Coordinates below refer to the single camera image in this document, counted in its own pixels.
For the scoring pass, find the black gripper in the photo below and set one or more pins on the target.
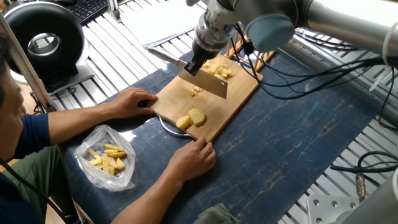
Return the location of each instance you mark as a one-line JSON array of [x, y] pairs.
[[211, 38]]

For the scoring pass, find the thin cut potato slice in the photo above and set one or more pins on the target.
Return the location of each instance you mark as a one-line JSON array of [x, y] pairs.
[[228, 74], [222, 68], [215, 70], [199, 90], [210, 65]]

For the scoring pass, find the steel cleaver knife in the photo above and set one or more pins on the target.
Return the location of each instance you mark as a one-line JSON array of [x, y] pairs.
[[208, 84]]

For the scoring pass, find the bamboo cutting board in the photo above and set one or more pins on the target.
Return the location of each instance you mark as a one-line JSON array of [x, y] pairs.
[[236, 102]]

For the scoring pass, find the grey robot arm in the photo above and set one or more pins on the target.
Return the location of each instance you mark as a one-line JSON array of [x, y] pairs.
[[336, 18]]

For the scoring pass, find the person's left forearm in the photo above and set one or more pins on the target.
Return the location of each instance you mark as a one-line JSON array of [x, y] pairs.
[[68, 121]]

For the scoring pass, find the person's right forearm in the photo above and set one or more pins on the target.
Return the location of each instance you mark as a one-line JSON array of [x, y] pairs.
[[146, 204]]

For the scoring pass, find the person's left hand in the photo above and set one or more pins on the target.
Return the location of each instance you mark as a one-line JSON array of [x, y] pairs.
[[134, 102]]

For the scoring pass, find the person's right hand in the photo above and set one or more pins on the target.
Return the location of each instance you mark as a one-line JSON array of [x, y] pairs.
[[196, 158]]

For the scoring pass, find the white sheet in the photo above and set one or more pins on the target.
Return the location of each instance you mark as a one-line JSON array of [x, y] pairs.
[[155, 22]]

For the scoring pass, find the wooden knife rack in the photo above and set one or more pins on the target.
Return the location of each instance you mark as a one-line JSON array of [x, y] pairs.
[[264, 57]]

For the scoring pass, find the dark blue marble mat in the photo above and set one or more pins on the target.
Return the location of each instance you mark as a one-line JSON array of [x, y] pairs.
[[286, 143]]

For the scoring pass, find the black keyboard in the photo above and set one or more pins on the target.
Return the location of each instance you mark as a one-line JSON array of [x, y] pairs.
[[87, 9]]

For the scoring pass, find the plastic bag of potato sticks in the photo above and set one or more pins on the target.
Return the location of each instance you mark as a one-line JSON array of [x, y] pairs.
[[102, 158]]

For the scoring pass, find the grey-green cloth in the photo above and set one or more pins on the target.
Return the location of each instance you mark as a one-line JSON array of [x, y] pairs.
[[214, 214]]

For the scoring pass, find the wooden pole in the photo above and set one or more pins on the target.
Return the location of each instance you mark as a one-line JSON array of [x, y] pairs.
[[25, 65]]

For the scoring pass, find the metal mounting plate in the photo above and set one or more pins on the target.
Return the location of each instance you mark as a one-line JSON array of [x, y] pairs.
[[333, 211]]

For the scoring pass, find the olive trousers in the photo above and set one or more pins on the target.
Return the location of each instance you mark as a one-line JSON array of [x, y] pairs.
[[34, 186]]

